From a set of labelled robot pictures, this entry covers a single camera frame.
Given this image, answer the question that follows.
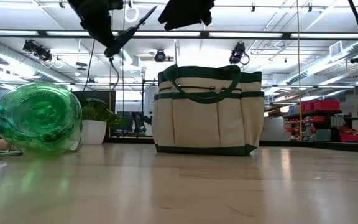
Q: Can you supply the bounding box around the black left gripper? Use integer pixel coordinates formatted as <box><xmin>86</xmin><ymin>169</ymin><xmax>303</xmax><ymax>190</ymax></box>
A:
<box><xmin>67</xmin><ymin>0</ymin><xmax>126</xmax><ymax>49</ymax></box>

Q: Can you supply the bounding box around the black rack with small bins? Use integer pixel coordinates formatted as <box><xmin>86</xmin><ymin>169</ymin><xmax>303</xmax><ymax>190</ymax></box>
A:
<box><xmin>283</xmin><ymin>99</ymin><xmax>358</xmax><ymax>144</ymax></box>

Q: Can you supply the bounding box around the black overhead frame bar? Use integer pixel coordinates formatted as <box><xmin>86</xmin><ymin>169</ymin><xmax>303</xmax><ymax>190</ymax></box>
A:
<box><xmin>0</xmin><ymin>30</ymin><xmax>358</xmax><ymax>40</ymax></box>

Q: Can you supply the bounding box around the red plastic storage bin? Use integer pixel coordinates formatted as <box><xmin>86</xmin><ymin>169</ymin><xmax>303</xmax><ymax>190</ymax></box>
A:
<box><xmin>301</xmin><ymin>99</ymin><xmax>341</xmax><ymax>113</ymax></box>

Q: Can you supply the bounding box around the round black ceiling camera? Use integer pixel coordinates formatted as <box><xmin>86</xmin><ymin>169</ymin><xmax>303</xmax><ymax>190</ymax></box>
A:
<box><xmin>154</xmin><ymin>49</ymin><xmax>167</xmax><ymax>63</ymax></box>

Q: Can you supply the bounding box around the green plant in white pot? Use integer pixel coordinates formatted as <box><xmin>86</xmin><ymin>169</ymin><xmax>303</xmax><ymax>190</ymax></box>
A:
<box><xmin>79</xmin><ymin>97</ymin><xmax>127</xmax><ymax>146</ymax></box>

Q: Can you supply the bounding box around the black aluminium table frame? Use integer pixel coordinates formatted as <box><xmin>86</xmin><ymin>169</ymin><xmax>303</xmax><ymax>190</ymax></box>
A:
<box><xmin>103</xmin><ymin>136</ymin><xmax>358</xmax><ymax>155</ymax></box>

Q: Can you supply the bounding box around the beige green-trimmed gardening bag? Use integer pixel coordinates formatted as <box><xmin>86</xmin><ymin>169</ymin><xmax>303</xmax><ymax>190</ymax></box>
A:
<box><xmin>152</xmin><ymin>63</ymin><xmax>265</xmax><ymax>157</ymax></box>

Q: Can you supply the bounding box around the thin black hanging cable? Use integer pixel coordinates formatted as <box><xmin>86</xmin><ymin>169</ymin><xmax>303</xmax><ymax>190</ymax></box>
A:
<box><xmin>81</xmin><ymin>39</ymin><xmax>96</xmax><ymax>94</ymax></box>

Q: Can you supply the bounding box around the black and red gardening glove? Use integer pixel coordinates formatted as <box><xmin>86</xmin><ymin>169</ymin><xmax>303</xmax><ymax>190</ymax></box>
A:
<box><xmin>158</xmin><ymin>0</ymin><xmax>216</xmax><ymax>31</ymax></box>

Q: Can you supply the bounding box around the black double spotlight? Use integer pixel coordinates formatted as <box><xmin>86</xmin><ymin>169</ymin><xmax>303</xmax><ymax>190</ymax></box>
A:
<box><xmin>22</xmin><ymin>39</ymin><xmax>53</xmax><ymax>62</ymax></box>

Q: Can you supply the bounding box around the black garden hand tool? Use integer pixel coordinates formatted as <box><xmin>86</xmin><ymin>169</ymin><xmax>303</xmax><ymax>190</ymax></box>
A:
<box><xmin>104</xmin><ymin>5</ymin><xmax>158</xmax><ymax>59</ymax></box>

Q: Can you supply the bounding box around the white cable ring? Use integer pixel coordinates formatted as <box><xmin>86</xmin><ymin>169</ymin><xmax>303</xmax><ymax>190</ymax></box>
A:
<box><xmin>124</xmin><ymin>0</ymin><xmax>140</xmax><ymax>24</ymax></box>

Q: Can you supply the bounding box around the black camera with cable loop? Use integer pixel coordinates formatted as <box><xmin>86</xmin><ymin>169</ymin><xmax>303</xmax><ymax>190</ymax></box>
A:
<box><xmin>228</xmin><ymin>42</ymin><xmax>250</xmax><ymax>66</ymax></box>

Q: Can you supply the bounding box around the green transparent plastic bottle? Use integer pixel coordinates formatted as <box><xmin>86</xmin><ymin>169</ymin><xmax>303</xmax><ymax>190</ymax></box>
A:
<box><xmin>0</xmin><ymin>82</ymin><xmax>83</xmax><ymax>156</ymax></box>

